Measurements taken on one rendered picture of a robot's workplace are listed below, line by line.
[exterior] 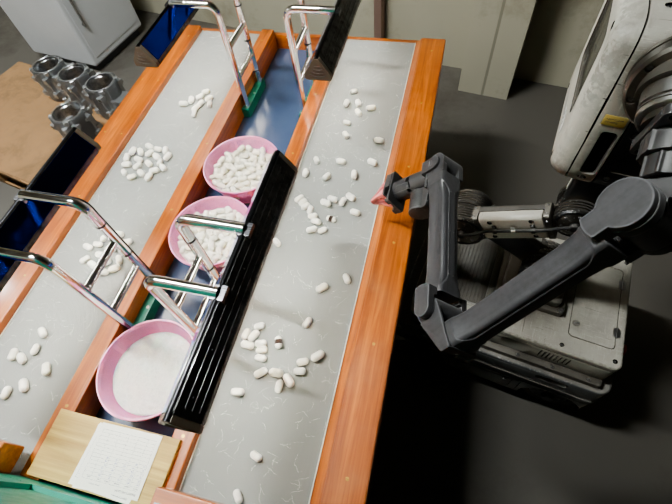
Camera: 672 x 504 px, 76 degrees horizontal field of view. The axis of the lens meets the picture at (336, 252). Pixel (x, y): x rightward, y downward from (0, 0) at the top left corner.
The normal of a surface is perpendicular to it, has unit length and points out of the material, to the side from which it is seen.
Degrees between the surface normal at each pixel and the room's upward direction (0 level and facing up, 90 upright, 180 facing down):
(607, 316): 0
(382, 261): 0
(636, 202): 51
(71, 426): 0
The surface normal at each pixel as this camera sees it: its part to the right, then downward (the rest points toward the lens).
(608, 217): -0.82, -0.37
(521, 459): -0.08, -0.53
